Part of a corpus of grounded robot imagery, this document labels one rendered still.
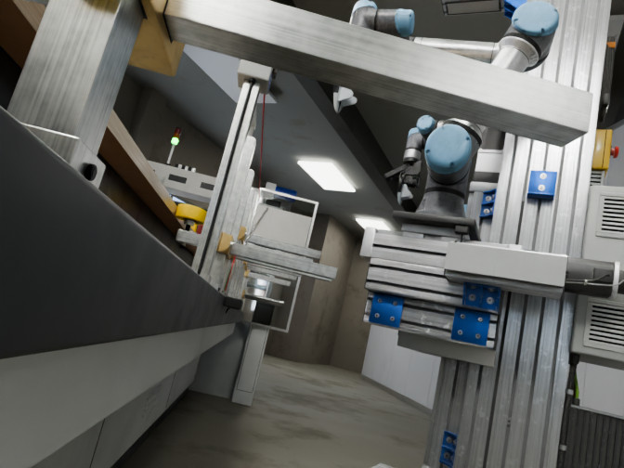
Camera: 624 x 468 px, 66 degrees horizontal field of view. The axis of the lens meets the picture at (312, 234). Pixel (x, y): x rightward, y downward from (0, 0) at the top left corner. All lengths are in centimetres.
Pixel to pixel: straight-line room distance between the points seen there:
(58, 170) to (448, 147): 117
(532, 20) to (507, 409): 104
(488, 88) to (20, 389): 35
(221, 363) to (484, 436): 297
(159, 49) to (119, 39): 7
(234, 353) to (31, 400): 383
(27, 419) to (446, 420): 132
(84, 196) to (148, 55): 17
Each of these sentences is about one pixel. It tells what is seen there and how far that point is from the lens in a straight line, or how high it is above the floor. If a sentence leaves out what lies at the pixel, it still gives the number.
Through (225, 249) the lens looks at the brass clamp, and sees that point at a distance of 123.
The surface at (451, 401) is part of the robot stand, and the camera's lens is 159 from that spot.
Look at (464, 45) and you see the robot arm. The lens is 166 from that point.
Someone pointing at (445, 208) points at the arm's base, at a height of 107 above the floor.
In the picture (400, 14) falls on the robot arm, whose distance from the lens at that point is 159.
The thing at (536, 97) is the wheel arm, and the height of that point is 84.
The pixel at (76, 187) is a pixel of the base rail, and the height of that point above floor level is 69.
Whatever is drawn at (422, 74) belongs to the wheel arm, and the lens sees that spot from 34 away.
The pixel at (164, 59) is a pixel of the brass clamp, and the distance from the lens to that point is 38.
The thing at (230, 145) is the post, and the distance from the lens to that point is 105.
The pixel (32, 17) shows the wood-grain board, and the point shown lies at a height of 88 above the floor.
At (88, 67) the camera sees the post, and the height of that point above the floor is 76.
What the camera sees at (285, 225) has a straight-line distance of 411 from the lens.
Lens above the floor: 66
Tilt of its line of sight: 11 degrees up
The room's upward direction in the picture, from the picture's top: 13 degrees clockwise
